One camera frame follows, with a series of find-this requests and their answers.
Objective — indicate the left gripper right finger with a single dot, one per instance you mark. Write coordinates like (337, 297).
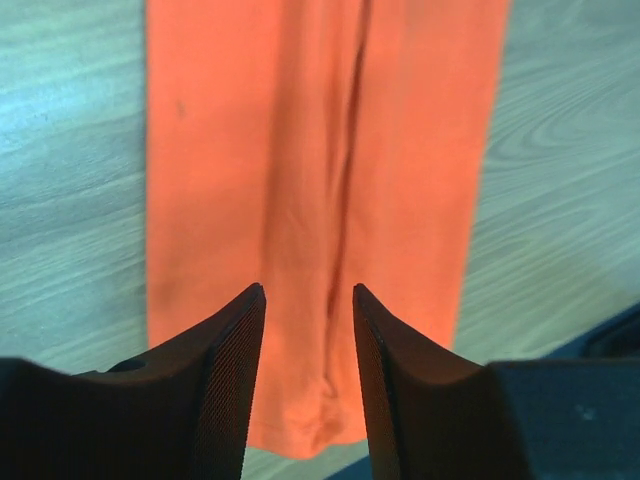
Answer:
(450, 410)

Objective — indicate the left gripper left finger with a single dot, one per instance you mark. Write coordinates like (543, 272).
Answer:
(180, 410)

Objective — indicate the orange t-shirt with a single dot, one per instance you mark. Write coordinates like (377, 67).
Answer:
(311, 146)

